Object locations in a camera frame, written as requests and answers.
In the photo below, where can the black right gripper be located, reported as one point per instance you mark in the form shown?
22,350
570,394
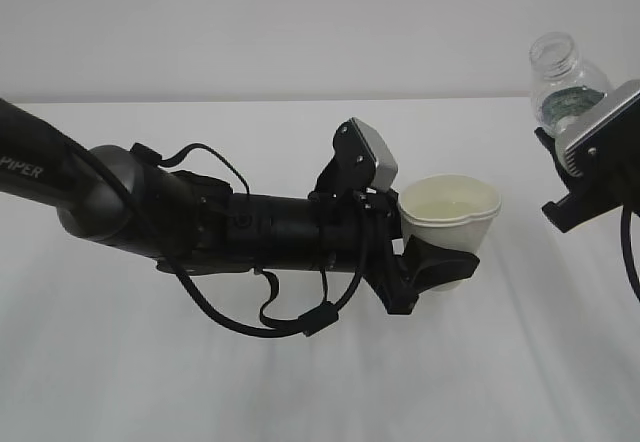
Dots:
589,198

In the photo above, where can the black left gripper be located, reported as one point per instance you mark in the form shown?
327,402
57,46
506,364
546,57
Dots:
397,281

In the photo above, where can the white paper cup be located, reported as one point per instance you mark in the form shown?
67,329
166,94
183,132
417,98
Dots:
450,211

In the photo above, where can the clear green-label water bottle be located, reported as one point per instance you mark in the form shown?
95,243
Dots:
564,84

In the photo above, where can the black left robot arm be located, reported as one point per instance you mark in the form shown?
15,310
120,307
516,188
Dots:
137,201

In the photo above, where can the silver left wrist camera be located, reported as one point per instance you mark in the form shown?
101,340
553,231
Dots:
364,160

